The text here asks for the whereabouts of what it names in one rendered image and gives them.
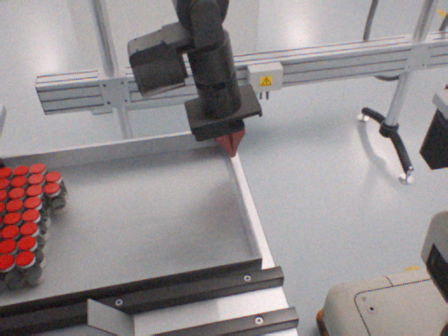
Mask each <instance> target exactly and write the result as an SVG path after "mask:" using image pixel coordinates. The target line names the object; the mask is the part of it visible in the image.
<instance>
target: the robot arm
mask: <svg viewBox="0 0 448 336"><path fill-rule="evenodd" d="M171 2H172V4H173V6H174V10H175V12H176V14H177V16H178V22H174V23H171V24H167V25H162V26H161V28H162V29H161V30H157V31H154V32H152V33H148V34H145V35H144V36H142V37H137V38H134V39H132V40H131V41H129V43H128V44H127V52H128V57H129V63H130V67H131V70H132V72H133V75H134V77H135V82H136V84H137V86H138V92H139V93H140V94H141V96H142V97H143V99H144V98H146V97H150V96H153V95H158V94H161V93H166V92H168V91H172V90H173V89H179V88H182V87H186V82H185V79H188V78H189V77H188V74H187V71H186V64H185V62H184V59H183V56H182V55H183V54H186V55H187V58H188V60H189V63H190V68H191V71H192V75H193V81H194V84H195V86H196V89H197V94H198V97H197V98H193V99H191V100H189V101H185V102H184V104H185V111H186V116H187V119H188V122H189V126H190V130H191V133H192V134H193V135H194V136H195V138H196V140H197V141H198V142H200V141H203V140H208V139H211V138H213V139H214V140H215V142H216V143H218V144H220V145H221V146H222V148H225V149H226V150H227V151H228V153H229V155H230V157H231V158H235V157H236V152H237V148H238V146H239V144H240V141H241V140H242V139H243V136H244V134H245V133H246V129H245V125H244V122H243V119H246V118H248V117H251V116H259V117H262V115H263V113H262V106H261V104H260V103H259V101H258V98H257V97H256V94H255V90H254V89H253V87H252V86H251V84H246V85H243V86H239V85H238V80H237V77H236V69H235V62H234V58H233V50H232V46H231V42H230V38H229V33H228V31H227V30H224V29H223V27H222V23H223V22H224V21H225V19H226V15H227V13H228V6H229V0H171Z"/></svg>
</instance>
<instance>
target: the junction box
mask: <svg viewBox="0 0 448 336"><path fill-rule="evenodd" d="M283 72H284V69H283V68H282V66H281V64H280V62H274V63H269V64H255V65H249V66H248V79H247V84H251V86H252V87H253V89H254V90H255V94H257V93H262V92H269V91H275V90H280V89H281V86H282V79H283Z"/></svg>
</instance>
